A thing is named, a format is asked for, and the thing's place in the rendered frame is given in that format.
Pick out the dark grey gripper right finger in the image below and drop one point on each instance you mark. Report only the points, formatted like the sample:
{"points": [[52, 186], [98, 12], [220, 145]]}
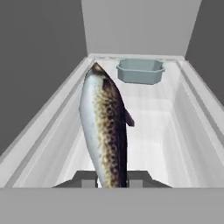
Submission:
{"points": [[143, 179]]}

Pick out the white fridge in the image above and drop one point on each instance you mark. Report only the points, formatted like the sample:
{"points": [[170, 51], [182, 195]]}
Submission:
{"points": [[163, 128]]}

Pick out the brown spotted silver fish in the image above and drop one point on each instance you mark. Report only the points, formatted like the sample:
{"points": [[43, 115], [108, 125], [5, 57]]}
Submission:
{"points": [[102, 128]]}

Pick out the grey fridge door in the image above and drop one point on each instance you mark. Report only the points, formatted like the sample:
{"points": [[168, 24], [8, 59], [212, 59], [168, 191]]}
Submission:
{"points": [[140, 27]]}

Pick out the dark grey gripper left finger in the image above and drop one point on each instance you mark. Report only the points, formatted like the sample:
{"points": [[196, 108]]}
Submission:
{"points": [[81, 179]]}

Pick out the pale grey plastic tub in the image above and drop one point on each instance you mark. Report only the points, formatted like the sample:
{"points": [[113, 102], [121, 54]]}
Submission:
{"points": [[140, 74]]}

